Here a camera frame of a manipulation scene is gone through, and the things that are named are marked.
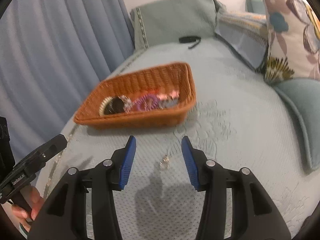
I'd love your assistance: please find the teal bolster cushion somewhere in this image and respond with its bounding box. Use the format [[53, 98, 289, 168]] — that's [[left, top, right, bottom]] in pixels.
[[272, 78, 319, 171]]

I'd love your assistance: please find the blue curtain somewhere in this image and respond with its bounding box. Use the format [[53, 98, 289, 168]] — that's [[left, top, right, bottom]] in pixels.
[[1, 0, 134, 160]]

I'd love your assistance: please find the pink star hair clip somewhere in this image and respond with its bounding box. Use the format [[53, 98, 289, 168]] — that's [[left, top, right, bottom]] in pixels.
[[157, 90, 180, 101]]

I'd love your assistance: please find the striped blue pillow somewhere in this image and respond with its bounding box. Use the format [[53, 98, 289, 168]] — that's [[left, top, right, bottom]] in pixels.
[[215, 10, 268, 72]]

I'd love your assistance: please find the person left hand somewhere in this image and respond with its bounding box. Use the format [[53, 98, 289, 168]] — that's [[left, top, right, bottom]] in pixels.
[[11, 186, 44, 232]]

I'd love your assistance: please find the teal sofa back cushion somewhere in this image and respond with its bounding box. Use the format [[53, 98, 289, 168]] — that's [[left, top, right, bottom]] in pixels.
[[245, 0, 265, 15]]

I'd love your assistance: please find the cream spiral hair tie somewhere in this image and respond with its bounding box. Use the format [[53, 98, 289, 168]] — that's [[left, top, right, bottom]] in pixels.
[[98, 96, 113, 117]]

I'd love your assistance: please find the orange wicker basket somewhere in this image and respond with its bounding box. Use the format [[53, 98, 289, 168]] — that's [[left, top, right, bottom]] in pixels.
[[74, 62, 196, 129]]

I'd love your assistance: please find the purple spiral hair tie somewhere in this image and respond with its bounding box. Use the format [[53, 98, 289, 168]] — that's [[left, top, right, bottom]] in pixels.
[[132, 93, 162, 112]]

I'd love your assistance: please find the black strap on bed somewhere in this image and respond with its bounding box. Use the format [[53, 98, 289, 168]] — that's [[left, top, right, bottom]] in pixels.
[[178, 36, 202, 49]]

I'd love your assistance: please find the floral throw pillow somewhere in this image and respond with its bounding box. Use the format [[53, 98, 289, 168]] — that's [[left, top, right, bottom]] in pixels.
[[263, 0, 319, 83]]

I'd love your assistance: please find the teal blanket over headboard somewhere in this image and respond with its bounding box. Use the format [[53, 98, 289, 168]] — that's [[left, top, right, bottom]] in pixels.
[[130, 0, 226, 50]]

